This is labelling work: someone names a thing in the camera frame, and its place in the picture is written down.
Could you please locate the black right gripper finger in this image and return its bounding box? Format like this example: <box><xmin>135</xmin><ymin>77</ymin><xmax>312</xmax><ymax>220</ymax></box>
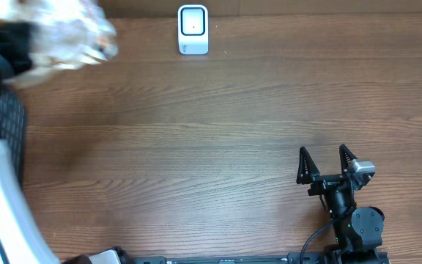
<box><xmin>296</xmin><ymin>147</ymin><xmax>320</xmax><ymax>184</ymax></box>
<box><xmin>339</xmin><ymin>144</ymin><xmax>357</xmax><ymax>173</ymax></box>

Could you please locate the beige porridge pouch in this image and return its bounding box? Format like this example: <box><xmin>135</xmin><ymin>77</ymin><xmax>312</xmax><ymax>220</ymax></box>
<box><xmin>0</xmin><ymin>0</ymin><xmax>118</xmax><ymax>89</ymax></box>

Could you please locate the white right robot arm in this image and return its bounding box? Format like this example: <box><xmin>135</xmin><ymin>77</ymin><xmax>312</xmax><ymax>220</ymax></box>
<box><xmin>296</xmin><ymin>144</ymin><xmax>389</xmax><ymax>264</ymax></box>

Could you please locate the black mesh basket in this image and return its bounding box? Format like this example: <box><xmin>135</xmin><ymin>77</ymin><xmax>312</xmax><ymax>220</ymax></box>
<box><xmin>0</xmin><ymin>87</ymin><xmax>27</xmax><ymax>187</ymax></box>

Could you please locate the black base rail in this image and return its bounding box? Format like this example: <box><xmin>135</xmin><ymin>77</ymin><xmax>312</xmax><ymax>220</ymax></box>
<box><xmin>130</xmin><ymin>252</ymin><xmax>390</xmax><ymax>264</ymax></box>

